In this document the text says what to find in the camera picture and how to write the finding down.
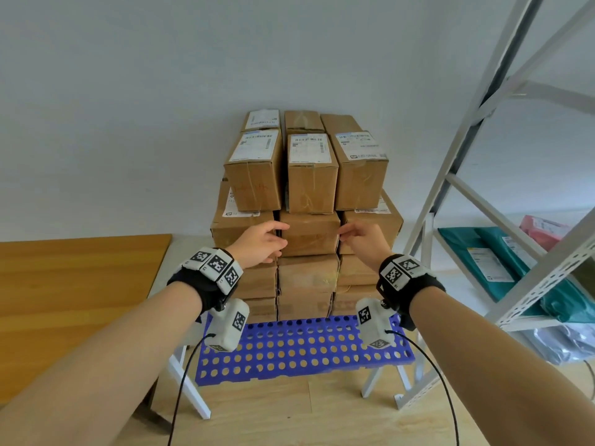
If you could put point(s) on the person's right hand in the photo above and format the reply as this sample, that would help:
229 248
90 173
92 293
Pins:
367 246

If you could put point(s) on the person's left hand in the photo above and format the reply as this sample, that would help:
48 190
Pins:
255 246

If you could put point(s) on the cardboard parcel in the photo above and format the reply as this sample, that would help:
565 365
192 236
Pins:
307 274
258 280

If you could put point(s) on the plain brown parcel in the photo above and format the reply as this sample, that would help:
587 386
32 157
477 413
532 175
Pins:
262 311

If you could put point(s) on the blue perforated plastic pallet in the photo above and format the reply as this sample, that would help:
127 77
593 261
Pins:
302 348

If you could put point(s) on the small seamed cardboard box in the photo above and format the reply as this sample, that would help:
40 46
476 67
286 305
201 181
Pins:
341 123

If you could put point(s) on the small tape-striped cardboard box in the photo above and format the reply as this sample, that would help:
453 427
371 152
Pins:
302 121

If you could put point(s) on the person's left forearm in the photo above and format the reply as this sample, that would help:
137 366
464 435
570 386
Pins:
93 366

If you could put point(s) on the person's right forearm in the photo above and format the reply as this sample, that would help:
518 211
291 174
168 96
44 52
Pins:
502 366

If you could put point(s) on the black wristband with marker tags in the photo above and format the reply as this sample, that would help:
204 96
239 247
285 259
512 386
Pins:
413 287
200 283

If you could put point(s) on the white low table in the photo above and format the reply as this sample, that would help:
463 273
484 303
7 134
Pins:
176 274

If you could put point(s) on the grey metal shelf rack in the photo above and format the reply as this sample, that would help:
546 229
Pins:
465 134

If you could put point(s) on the pink mailer bag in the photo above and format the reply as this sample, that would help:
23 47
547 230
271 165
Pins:
544 229

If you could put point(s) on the orange wooden table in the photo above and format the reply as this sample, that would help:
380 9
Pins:
69 297

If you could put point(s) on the white marker-tagged wrist camera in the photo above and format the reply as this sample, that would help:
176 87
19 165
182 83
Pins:
376 325
228 327

